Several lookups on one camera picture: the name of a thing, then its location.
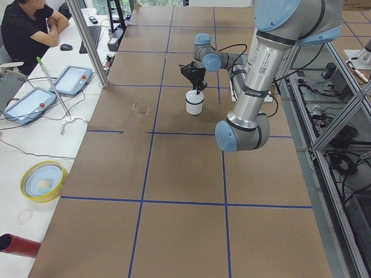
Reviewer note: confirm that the white ceramic lid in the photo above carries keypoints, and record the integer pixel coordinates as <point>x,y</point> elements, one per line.
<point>193,99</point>

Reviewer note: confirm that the teach pendant tablet far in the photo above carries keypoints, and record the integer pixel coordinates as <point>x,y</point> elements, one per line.
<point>72,80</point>

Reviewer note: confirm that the black computer mouse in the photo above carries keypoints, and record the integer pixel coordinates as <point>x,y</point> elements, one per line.
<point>66,47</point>

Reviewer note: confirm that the metal rod green tip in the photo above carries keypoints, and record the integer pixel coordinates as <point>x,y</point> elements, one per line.
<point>38,59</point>

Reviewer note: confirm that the person in black shirt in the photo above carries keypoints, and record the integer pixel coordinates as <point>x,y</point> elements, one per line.
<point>29,29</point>

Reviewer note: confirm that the teach pendant tablet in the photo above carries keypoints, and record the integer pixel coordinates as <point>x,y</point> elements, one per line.
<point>72,80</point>
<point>30,107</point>

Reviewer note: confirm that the aluminium frame post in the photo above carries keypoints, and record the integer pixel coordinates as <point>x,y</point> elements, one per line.
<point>82,27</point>

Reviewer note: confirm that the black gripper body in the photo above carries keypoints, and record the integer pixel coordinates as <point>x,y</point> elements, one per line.
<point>196,76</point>

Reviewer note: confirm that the white enamel mug blue rim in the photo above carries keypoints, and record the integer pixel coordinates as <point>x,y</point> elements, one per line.
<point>194,109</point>

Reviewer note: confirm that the aluminium side frame rail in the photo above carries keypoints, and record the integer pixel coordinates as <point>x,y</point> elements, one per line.
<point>327,94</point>

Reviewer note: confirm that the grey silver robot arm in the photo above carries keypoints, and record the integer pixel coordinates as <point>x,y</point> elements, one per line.
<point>280,26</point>

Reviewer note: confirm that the yellow rimmed bowl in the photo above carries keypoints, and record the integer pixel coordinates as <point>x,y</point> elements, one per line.
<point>44,181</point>

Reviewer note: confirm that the red cylinder tube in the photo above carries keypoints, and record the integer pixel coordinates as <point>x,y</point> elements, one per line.
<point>16,245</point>

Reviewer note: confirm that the white curved plastic piece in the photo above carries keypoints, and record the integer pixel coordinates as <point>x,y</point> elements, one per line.
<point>71,119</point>

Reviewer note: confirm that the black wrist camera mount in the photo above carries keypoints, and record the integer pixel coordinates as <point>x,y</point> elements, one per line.
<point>187,70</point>

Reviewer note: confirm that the teach pendant tablet near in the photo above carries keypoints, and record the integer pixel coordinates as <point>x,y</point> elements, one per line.
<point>30,107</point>

